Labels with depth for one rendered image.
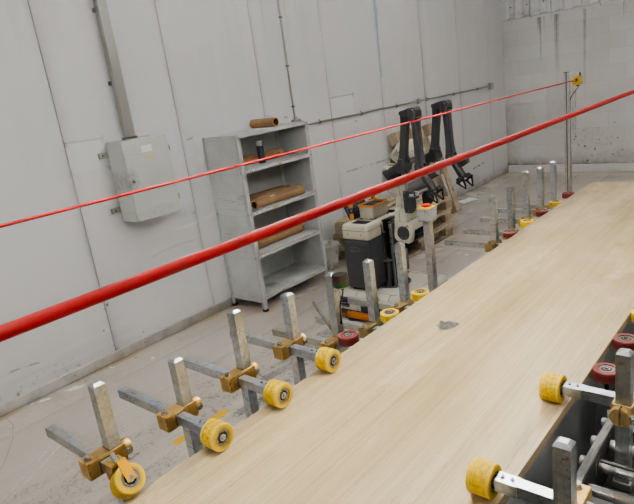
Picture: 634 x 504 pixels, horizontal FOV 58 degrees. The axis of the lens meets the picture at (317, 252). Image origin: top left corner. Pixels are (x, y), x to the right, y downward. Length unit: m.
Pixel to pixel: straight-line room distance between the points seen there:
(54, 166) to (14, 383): 1.52
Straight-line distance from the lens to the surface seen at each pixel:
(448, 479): 1.52
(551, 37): 10.10
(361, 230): 4.31
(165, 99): 4.98
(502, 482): 1.42
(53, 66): 4.55
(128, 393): 2.05
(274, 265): 5.77
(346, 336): 2.26
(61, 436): 1.93
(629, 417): 1.68
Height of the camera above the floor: 1.84
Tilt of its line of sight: 16 degrees down
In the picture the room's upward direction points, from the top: 8 degrees counter-clockwise
